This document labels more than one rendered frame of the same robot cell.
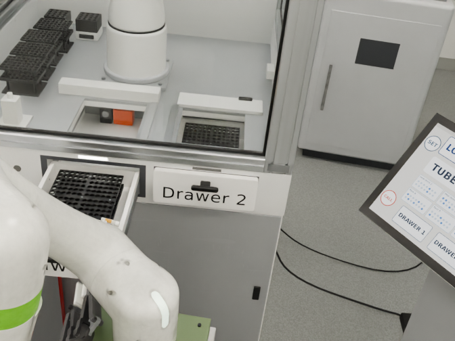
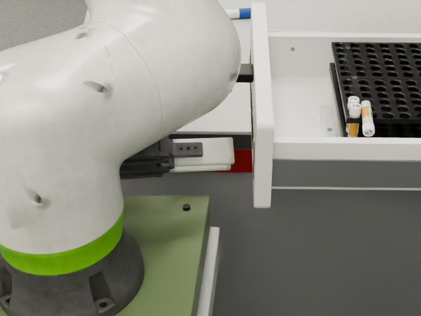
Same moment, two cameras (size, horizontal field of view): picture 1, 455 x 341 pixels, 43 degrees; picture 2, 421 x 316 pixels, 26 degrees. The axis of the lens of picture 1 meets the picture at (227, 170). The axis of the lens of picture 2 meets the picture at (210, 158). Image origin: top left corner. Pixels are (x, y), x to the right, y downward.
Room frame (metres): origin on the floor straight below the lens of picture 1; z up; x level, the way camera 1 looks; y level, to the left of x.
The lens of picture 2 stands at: (0.95, -0.55, 1.42)
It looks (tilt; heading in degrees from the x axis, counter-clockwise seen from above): 35 degrees down; 92
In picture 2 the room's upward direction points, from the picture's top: straight up
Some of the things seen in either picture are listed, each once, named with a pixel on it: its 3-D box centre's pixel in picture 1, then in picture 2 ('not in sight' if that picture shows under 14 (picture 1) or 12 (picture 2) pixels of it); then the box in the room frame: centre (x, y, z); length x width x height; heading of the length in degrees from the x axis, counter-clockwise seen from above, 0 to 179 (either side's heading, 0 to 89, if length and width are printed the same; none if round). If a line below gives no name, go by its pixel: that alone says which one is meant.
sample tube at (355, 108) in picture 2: not in sight; (353, 123); (1.07, 0.29, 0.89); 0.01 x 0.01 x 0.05
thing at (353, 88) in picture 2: not in sight; (346, 79); (1.07, 0.37, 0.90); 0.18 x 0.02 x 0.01; 91
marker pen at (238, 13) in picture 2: not in sight; (220, 14); (0.91, 0.80, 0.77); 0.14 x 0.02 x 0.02; 11
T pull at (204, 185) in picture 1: (204, 186); not in sight; (1.27, 0.06, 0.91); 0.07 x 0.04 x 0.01; 91
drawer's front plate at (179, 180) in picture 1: (204, 189); not in sight; (1.30, 0.06, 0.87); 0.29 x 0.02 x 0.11; 91
